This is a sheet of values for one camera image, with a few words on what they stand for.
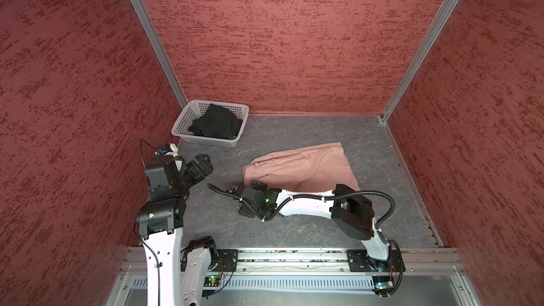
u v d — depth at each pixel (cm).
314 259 76
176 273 41
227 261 73
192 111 114
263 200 64
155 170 45
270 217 58
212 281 70
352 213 49
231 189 74
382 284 71
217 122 107
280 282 77
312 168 98
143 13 80
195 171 58
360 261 74
